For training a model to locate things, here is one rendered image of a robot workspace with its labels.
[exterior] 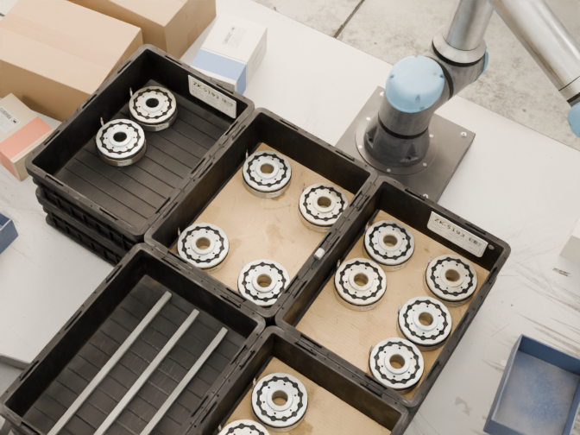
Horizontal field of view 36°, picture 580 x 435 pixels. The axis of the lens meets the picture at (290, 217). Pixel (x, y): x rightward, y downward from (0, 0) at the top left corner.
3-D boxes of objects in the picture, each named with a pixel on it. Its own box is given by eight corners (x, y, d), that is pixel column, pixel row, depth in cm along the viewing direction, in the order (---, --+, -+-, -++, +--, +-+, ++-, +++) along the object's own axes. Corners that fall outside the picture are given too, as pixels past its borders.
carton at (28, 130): (-23, 141, 207) (-32, 122, 201) (17, 112, 212) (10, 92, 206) (21, 182, 202) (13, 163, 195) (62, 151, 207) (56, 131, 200)
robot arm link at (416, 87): (367, 112, 198) (377, 70, 186) (406, 83, 204) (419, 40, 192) (406, 145, 194) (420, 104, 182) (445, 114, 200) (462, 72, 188)
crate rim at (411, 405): (380, 179, 182) (381, 172, 180) (511, 252, 174) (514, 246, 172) (269, 326, 164) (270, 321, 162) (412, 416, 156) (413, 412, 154)
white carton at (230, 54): (235, 109, 216) (234, 85, 208) (189, 92, 217) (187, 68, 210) (266, 51, 226) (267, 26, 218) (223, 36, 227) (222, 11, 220)
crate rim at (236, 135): (258, 110, 190) (258, 104, 188) (380, 179, 182) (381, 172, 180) (140, 245, 171) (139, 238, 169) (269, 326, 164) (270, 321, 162)
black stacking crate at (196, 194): (258, 138, 198) (259, 106, 188) (372, 204, 190) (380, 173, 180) (146, 268, 180) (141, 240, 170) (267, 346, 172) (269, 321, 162)
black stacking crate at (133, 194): (150, 78, 205) (146, 43, 196) (256, 137, 198) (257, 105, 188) (33, 196, 187) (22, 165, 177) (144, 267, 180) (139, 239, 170)
